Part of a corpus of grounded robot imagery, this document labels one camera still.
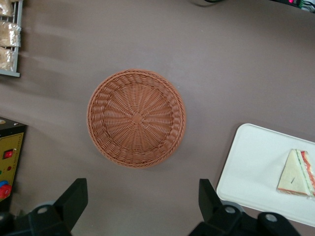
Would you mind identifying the black cable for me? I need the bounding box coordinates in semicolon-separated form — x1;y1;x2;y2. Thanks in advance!
189;0;223;7

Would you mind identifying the clear bagged pastry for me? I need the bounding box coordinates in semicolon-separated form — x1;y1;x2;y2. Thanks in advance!
0;0;14;18
0;21;22;48
0;46;15;71

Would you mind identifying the black machine yellow panel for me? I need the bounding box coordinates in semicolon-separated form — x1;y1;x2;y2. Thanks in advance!
0;116;27;214

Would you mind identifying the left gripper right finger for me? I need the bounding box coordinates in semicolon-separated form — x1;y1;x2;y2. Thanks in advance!
189;178;256;236

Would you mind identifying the cream plastic tray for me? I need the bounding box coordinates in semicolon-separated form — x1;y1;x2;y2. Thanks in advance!
216;122;315;228

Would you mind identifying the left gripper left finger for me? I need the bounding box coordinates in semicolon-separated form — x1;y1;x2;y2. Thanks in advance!
27;178;89;236

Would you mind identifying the triangle sandwich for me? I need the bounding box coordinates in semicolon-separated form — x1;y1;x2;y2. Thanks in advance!
276;148;315;197

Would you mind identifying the grey device at table edge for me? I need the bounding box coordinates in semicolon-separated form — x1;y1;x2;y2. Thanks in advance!
285;0;315;12

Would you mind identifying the brown round wicker basket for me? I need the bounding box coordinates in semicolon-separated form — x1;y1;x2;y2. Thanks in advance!
86;68;187;169

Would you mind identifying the grey wire rack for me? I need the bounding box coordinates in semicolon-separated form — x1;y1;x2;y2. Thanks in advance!
0;0;24;77

